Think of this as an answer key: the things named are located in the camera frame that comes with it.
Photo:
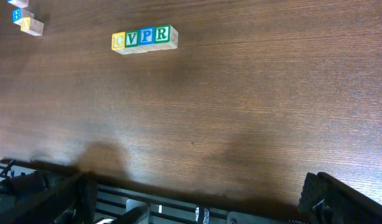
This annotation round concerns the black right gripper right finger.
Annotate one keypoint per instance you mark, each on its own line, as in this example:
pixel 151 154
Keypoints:
pixel 327 200

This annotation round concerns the blue h block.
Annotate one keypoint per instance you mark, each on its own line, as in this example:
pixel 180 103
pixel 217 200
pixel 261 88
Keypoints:
pixel 19 13
pixel 19 3

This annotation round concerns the blue H upper block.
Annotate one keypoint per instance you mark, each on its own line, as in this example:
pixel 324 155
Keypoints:
pixel 19 3

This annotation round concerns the blue P letter block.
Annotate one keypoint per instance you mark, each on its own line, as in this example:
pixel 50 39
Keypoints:
pixel 146 38

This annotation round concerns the yellow C letter block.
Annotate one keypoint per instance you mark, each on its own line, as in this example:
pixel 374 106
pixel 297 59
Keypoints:
pixel 118 43

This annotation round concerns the yellow block bottom left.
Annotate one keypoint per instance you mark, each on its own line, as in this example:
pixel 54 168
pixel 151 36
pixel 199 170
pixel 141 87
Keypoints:
pixel 32 26

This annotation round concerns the green V letter block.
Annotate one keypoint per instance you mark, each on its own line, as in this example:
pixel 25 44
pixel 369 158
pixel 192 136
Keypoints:
pixel 132 42

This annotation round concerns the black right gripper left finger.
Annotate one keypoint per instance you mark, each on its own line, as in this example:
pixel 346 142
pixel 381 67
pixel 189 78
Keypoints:
pixel 46 197

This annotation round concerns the blue H lower block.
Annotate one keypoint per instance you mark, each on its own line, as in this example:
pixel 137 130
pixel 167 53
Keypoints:
pixel 19 13

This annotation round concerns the green R letter block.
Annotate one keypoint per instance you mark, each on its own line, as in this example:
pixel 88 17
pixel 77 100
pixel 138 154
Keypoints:
pixel 166 37

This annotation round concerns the black metal base frame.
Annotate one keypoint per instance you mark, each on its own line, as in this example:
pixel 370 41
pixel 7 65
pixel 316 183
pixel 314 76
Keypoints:
pixel 113 202

